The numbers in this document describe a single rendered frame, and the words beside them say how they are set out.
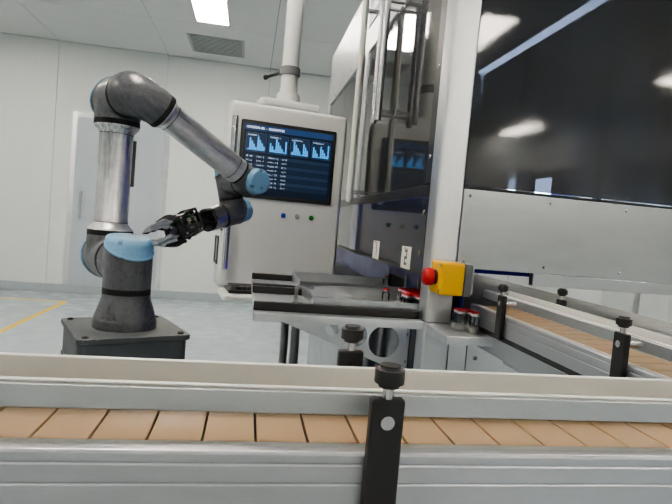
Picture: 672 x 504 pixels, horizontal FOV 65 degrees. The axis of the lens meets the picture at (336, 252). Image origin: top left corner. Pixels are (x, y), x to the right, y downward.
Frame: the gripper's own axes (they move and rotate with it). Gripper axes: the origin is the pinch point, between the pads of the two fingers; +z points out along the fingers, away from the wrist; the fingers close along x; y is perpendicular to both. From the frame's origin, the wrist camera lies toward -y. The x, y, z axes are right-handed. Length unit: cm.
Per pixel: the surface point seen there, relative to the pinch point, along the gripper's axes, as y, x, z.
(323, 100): -271, -165, -457
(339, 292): 27, 36, -33
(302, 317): 42, 36, -3
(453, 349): 60, 58, -27
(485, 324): 72, 53, -26
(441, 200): 71, 24, -32
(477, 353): 63, 61, -32
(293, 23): 3, -70, -98
